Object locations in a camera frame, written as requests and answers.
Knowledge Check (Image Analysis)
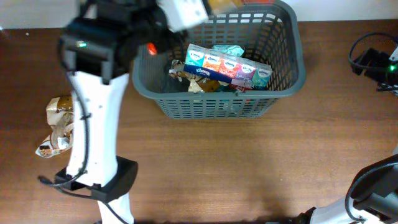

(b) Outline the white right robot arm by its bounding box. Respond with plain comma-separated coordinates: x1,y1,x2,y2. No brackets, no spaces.
288,48,397,224

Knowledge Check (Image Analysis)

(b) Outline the beige brown snack bag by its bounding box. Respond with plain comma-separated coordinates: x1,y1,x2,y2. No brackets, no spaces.
169,60,221,93

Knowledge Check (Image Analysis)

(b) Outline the brown white snack bag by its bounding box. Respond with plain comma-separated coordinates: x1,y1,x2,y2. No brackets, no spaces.
35,95,74,158

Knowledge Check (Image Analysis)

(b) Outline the white tissue multipack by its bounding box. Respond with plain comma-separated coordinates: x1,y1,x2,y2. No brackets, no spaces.
184,44,273,90

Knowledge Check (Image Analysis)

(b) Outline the light teal wipes packet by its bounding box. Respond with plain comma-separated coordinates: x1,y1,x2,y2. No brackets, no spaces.
211,45,244,57

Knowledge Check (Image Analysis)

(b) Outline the green Nescafe coffee bag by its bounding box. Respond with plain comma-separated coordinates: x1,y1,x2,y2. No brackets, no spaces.
216,84,252,93

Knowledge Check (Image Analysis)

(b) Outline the grey plastic shopping basket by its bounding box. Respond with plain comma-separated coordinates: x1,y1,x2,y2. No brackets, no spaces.
132,1,306,119

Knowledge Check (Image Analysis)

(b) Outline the orange spaghetti packet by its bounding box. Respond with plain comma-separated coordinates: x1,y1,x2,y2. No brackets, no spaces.
146,0,276,56

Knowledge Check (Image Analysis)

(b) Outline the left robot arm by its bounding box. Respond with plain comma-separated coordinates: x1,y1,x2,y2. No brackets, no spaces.
39,1,211,223

